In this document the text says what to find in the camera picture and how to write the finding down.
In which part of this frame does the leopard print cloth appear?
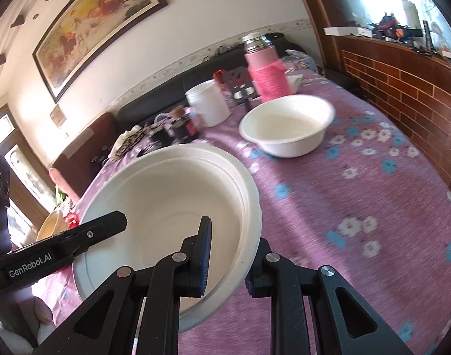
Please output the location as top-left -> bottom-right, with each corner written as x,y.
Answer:
108,125 -> 147,160

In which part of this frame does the black phone stand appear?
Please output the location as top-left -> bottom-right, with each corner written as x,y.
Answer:
222,67 -> 259,112

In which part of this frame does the small wall plaque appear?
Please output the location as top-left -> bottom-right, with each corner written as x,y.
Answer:
49,104 -> 66,128

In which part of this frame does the wooden glass door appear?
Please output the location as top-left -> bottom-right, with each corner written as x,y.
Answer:
0,106 -> 57,248

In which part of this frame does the red plastic bag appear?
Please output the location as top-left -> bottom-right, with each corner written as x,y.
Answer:
213,69 -> 227,90

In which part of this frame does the white plastic jar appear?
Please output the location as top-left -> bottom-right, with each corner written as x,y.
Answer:
185,79 -> 231,128

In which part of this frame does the white small paper bowl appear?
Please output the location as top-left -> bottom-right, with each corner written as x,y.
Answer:
239,95 -> 336,159

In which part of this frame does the purple floral tablecloth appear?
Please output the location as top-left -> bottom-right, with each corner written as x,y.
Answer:
33,70 -> 451,355

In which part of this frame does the black round device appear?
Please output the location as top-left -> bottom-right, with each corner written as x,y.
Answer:
149,120 -> 179,148

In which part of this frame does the wooden brick-pattern cabinet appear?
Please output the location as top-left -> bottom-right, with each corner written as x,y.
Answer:
320,35 -> 451,191

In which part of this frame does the framed horse painting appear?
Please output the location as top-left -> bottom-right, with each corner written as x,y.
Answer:
33,0 -> 168,102

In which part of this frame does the black leather sofa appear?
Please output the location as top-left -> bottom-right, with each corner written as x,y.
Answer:
114,33 -> 308,127

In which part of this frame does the large red scalloped plate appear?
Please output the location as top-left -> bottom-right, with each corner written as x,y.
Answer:
64,212 -> 79,229

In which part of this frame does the dark brown small jar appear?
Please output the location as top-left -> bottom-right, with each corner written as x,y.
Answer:
171,106 -> 199,143

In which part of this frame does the pink thermos bottle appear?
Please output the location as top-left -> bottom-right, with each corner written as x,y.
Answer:
242,32 -> 291,103

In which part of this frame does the maroon armchair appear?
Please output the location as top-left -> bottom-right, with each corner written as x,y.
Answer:
48,112 -> 118,204

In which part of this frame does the white shallow paper bowl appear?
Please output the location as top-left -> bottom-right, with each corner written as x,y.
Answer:
73,144 -> 262,332

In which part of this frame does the cream deep paper bowl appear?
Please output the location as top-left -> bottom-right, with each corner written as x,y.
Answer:
36,210 -> 69,241

